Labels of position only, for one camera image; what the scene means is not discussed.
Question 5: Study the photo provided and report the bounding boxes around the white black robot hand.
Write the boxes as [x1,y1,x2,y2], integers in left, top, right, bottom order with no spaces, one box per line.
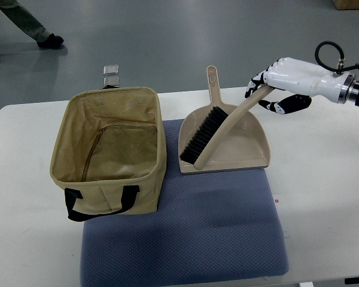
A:
[245,57,359,114]

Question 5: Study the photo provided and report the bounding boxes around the beige hand broom black bristles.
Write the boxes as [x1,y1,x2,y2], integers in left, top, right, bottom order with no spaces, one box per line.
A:
[179,84,272,170]

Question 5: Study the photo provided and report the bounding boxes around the yellow fabric bag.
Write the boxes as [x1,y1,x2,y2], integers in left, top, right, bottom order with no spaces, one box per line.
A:
[50,87,167,222]

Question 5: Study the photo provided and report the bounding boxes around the beige plastic dustpan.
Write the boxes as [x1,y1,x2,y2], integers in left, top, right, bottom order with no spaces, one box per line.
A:
[178,66,271,175]

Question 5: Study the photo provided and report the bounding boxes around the cardboard box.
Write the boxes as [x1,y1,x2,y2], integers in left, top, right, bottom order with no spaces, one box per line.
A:
[332,0,359,10]

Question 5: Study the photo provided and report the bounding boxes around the blue quilted cushion mat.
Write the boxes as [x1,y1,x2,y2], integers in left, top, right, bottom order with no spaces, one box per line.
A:
[80,120,288,286]

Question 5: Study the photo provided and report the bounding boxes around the upper metal floor plate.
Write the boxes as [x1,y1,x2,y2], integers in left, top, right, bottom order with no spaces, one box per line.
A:
[103,65,119,75]

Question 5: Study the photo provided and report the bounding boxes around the metal floor plate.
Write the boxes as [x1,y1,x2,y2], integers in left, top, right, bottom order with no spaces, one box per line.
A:
[104,76,120,87]
[103,65,119,75]

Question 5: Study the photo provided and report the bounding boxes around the lower metal floor plate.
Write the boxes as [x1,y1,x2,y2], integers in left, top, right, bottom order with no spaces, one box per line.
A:
[104,76,120,87]

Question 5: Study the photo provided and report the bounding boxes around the black table control panel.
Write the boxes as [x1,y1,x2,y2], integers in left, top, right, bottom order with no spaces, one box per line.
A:
[344,277,359,285]

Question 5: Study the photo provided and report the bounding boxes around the person's leg and shoe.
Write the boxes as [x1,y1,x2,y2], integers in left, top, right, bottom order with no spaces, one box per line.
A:
[0,0,64,49]

